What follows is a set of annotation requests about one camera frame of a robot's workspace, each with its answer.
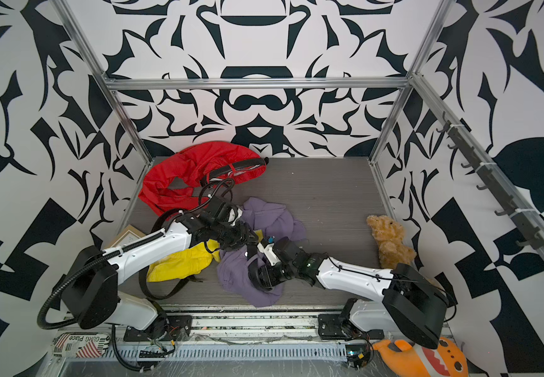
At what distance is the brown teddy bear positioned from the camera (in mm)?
820

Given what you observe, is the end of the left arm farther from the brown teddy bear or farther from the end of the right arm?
the brown teddy bear

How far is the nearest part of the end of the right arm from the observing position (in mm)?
615
